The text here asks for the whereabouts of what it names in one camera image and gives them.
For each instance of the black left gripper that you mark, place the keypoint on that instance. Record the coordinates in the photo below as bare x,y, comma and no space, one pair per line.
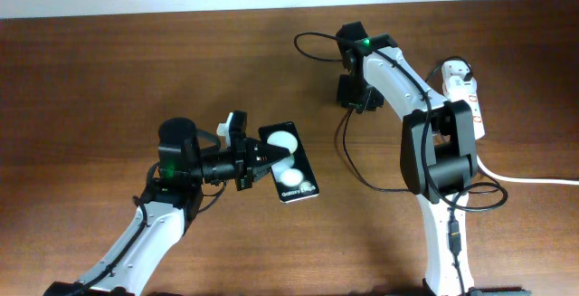
245,156

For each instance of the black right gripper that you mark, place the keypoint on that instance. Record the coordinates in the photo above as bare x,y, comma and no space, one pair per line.
373,99

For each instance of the black Galaxy smartphone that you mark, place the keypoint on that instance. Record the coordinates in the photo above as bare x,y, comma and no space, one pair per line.
293,176

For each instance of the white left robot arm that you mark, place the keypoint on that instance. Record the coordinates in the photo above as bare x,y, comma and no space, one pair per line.
189,157

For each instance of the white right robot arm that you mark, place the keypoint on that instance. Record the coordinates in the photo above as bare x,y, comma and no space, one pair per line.
438,151

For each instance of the white power strip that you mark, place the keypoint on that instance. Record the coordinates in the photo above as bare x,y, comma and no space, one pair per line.
460,84

